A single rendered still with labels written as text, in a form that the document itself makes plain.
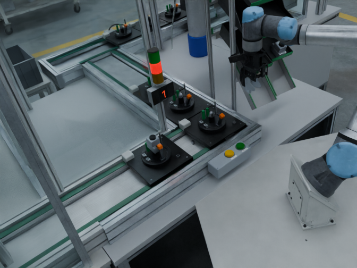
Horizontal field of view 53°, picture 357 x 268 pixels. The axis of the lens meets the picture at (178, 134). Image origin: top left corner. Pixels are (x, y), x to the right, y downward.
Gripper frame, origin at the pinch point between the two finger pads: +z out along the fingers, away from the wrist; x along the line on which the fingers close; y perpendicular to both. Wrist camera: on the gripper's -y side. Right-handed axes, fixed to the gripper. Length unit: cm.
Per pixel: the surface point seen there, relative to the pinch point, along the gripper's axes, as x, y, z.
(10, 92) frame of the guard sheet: -82, -33, -25
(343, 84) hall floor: 208, -66, 123
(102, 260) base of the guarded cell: -83, 2, 37
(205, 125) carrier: -10.6, -18.0, 22.7
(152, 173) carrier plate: -46, -13, 26
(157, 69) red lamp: -24.9, -29.4, -10.2
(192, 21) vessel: 49, -98, 11
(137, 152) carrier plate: -44, -30, 26
